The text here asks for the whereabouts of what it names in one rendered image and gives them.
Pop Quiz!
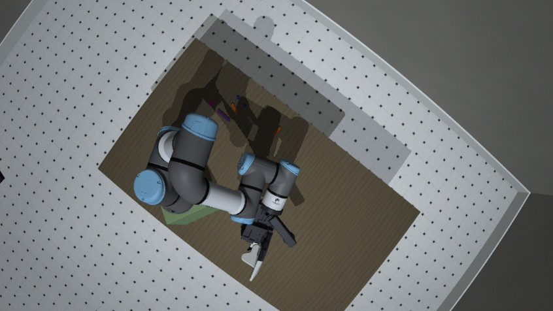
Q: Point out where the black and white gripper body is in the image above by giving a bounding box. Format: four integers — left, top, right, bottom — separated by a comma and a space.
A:
241, 199, 283, 244

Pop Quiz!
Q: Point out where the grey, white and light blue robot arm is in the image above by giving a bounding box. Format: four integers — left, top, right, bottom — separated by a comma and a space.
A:
133, 113, 300, 224

